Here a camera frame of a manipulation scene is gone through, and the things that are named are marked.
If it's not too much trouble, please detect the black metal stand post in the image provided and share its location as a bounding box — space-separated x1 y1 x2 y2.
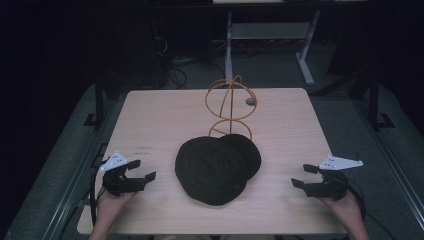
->
367 69 396 131
82 71 105 128

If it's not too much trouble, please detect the black hat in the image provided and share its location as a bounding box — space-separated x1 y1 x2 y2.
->
174 133 262 207

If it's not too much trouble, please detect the orange wire hat stand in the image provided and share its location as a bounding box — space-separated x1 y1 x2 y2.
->
204 74 259 141

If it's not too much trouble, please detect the bundle of floor cables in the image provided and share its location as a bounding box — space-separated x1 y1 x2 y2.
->
151 34 228 90

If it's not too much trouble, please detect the person's left hand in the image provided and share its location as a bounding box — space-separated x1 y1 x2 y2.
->
94 190 138 224

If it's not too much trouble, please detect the person's right hand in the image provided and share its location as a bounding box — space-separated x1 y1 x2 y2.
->
318 190 365 228

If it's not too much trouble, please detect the aluminium frame rail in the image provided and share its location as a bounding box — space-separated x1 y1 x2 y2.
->
41 96 129 240
351 98 424 223

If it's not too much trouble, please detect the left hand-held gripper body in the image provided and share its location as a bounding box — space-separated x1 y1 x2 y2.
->
99 150 147 197

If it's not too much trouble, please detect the white metal desk frame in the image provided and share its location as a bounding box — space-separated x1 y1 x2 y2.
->
224 9 322 86

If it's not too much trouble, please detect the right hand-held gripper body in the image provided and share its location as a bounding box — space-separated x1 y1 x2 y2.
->
303 154 364 202

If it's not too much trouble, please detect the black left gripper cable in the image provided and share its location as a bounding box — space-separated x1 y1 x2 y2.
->
88 159 108 228

